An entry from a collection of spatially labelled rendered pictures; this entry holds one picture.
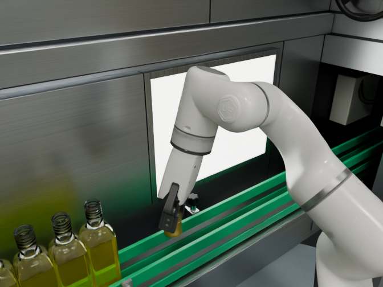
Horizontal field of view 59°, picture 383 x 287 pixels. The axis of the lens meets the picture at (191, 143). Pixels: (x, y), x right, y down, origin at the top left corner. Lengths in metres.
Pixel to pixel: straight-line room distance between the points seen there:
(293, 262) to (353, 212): 0.63
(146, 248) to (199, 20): 0.54
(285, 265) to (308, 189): 0.62
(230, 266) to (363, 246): 0.49
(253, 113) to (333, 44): 0.76
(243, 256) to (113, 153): 0.43
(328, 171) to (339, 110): 0.90
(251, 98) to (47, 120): 0.38
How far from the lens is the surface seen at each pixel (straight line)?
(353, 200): 0.48
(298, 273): 1.07
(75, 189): 0.76
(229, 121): 0.49
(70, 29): 0.69
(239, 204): 0.97
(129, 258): 0.82
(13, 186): 0.72
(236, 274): 0.96
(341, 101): 1.36
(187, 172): 0.57
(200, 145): 0.56
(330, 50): 1.22
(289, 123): 0.58
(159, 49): 0.75
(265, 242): 0.98
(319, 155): 0.50
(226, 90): 0.50
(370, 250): 0.49
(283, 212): 1.01
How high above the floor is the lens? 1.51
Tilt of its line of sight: 27 degrees down
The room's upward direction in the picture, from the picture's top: straight up
